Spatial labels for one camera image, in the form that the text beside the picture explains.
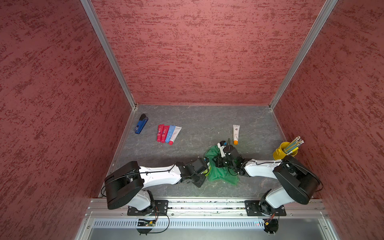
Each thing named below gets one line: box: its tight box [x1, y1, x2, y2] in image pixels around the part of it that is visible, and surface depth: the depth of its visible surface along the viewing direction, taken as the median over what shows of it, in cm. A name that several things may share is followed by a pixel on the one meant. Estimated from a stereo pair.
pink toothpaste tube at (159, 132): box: [156, 124, 165, 143], surface depth 103 cm
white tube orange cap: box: [233, 125, 240, 145], surface depth 105 cm
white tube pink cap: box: [169, 126, 182, 146], surface depth 104 cm
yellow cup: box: [273, 141, 298, 160], surface depth 87 cm
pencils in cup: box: [283, 136, 305, 155], surface depth 85 cm
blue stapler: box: [135, 113, 149, 134], surface depth 109 cm
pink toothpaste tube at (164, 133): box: [160, 125, 170, 143], surface depth 105 cm
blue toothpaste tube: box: [165, 125, 176, 143], surface depth 105 cm
